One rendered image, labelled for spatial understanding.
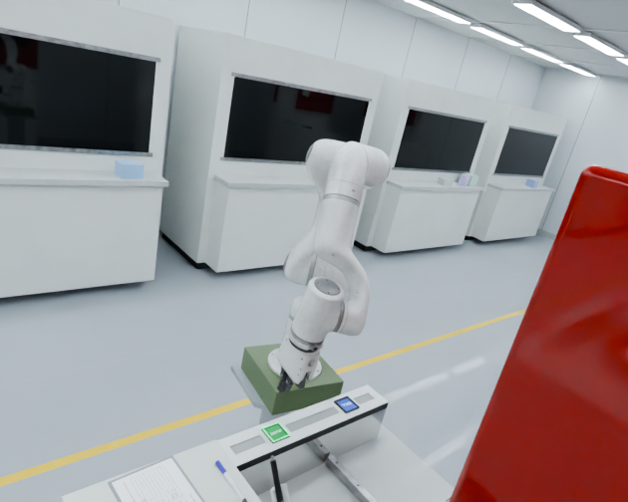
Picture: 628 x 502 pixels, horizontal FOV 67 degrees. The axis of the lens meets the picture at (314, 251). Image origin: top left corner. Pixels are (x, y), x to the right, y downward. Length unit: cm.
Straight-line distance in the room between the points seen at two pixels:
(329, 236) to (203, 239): 330
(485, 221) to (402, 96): 271
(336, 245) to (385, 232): 456
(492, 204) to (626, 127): 268
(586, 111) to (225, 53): 669
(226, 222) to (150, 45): 144
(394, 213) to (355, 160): 441
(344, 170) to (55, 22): 274
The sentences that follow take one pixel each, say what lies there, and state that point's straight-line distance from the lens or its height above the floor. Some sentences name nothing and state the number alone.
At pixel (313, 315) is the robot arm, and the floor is 136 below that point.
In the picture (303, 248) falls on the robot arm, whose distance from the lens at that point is 146.
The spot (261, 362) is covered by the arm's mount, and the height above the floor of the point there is 91.
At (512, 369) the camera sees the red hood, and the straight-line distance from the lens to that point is 64.
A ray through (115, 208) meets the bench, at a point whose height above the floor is 69.
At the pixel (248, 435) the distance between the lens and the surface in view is 133.
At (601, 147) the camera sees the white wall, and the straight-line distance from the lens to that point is 918.
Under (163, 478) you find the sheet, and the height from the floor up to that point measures 97.
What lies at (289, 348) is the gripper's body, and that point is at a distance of 116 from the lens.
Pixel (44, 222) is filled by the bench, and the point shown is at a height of 60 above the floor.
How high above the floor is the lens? 185
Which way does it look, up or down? 20 degrees down
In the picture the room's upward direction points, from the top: 12 degrees clockwise
